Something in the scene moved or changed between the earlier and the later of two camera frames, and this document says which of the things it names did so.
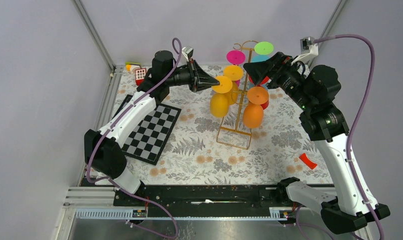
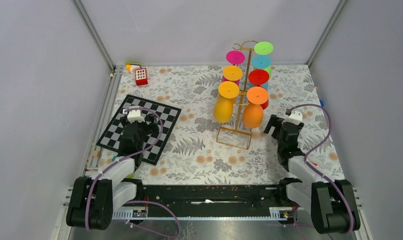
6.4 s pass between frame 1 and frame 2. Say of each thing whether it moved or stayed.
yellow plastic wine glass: moved
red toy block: stayed
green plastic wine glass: stayed
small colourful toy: stayed
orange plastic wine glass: stayed
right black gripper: moved
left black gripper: moved
